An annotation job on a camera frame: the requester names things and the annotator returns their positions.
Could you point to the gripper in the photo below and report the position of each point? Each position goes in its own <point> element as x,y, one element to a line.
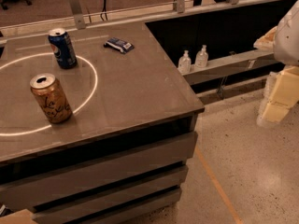
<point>288,36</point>

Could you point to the blue pepsi can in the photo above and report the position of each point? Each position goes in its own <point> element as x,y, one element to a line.
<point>61,45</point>

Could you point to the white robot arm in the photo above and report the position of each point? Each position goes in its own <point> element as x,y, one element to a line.
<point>283,40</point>

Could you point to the orange la croix can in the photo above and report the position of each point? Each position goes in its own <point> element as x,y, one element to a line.
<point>50,96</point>

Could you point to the grey ledge shelf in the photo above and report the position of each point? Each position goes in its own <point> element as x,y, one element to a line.
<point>230,65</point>

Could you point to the right clear sanitizer bottle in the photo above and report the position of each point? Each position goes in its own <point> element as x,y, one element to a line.
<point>201,58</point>

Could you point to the clear sanitizer bottle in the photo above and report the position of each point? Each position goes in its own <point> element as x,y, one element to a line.
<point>201,58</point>
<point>184,63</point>

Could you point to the left clear sanitizer bottle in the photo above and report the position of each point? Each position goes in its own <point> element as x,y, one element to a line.
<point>184,63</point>

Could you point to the blue snack packet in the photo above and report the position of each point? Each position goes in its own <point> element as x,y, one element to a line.
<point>118,44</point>

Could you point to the grey cabinet bottom drawer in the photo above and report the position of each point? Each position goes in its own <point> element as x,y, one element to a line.
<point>138,207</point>

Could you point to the grey cabinet drawer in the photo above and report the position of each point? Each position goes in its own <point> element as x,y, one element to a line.
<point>138,207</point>
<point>97,173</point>
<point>134,188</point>

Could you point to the metal railing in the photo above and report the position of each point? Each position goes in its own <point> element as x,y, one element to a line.
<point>42,15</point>

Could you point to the grey cabinet middle drawer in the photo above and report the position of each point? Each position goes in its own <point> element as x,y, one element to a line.
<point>134,188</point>

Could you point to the grey cabinet top drawer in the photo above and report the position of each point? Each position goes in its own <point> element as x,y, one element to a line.
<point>97,173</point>

